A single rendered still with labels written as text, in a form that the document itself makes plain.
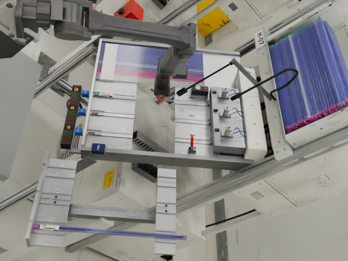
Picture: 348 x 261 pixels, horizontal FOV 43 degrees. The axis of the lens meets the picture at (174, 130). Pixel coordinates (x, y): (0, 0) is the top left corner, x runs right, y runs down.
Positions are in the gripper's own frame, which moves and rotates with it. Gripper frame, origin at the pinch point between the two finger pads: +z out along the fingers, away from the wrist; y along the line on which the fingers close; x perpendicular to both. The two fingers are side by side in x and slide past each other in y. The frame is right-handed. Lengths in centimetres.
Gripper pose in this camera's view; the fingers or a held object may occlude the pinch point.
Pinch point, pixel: (160, 99)
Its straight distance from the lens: 201.3
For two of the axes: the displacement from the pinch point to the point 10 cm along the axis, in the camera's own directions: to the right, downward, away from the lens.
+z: -0.8, 6.2, 7.8
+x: -10.0, -0.7, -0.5
